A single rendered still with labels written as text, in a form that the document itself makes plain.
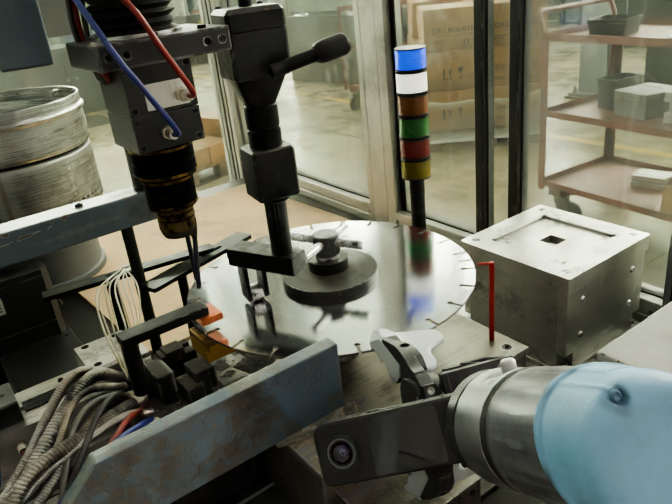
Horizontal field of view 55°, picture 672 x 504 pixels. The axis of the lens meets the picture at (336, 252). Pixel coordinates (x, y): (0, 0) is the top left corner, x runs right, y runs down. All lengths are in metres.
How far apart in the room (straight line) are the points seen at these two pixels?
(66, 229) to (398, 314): 0.40
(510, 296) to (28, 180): 0.82
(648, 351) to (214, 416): 0.43
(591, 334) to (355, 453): 0.52
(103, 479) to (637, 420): 0.33
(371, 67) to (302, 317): 0.73
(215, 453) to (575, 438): 0.29
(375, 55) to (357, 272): 0.64
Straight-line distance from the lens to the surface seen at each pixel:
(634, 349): 0.72
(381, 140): 1.32
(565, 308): 0.85
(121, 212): 0.83
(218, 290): 0.75
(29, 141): 1.22
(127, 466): 0.48
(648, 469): 0.32
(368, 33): 1.29
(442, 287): 0.70
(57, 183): 1.25
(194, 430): 0.49
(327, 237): 0.71
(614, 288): 0.94
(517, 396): 0.37
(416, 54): 0.93
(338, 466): 0.49
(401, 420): 0.47
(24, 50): 0.69
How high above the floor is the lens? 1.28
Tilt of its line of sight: 25 degrees down
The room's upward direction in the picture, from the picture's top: 6 degrees counter-clockwise
